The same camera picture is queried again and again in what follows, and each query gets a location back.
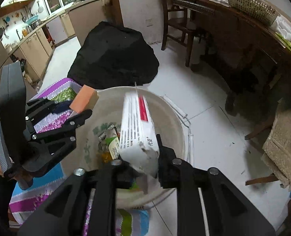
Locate beige kitchen cabinets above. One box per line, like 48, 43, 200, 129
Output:
0, 0, 106, 99

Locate orange sponge block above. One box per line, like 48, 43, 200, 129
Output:
69, 85, 99, 114

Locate orange snack wrapper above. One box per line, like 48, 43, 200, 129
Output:
101, 151, 113, 164

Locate white red cardboard box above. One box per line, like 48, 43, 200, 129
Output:
119, 87, 160, 194

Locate colourful striped tablecloth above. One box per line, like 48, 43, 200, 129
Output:
9, 78, 149, 235

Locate green cardboard box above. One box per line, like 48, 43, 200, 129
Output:
106, 127, 119, 160

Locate black cloth covered object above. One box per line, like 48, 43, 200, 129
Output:
67, 21, 159, 89

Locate beige towel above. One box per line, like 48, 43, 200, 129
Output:
262, 106, 291, 190

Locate translucent plastic trash bucket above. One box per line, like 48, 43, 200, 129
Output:
61, 87, 189, 209

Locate woven plastic basket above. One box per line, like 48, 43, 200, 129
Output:
228, 0, 280, 26

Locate silver crumpled wrapper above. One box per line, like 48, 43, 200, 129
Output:
98, 124, 116, 150

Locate wooden chair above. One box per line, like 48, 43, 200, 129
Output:
161, 0, 197, 67

